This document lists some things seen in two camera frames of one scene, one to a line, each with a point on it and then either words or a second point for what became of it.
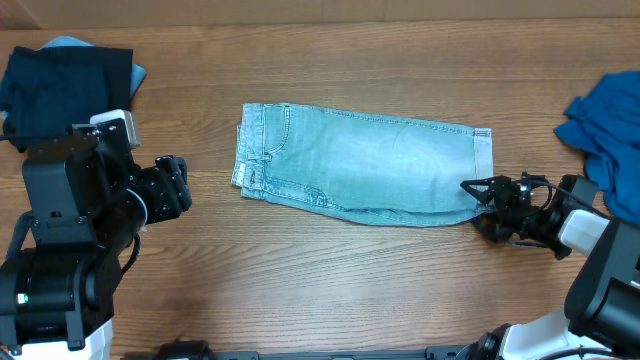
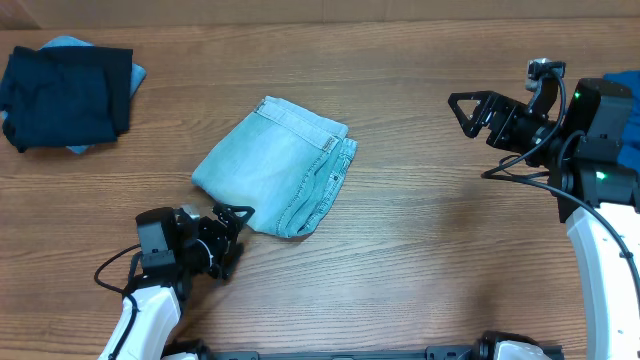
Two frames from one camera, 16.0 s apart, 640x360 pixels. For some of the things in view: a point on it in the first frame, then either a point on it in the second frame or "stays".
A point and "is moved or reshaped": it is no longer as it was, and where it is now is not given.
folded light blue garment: x=138 y=71 stays
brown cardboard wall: x=44 y=14 stays
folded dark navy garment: x=48 y=90 stays
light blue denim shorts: x=373 y=168 is moved or reshaped
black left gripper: x=176 y=181 → x=220 y=240
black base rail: x=195 y=351 stays
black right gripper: x=503 y=201 → x=495 y=120
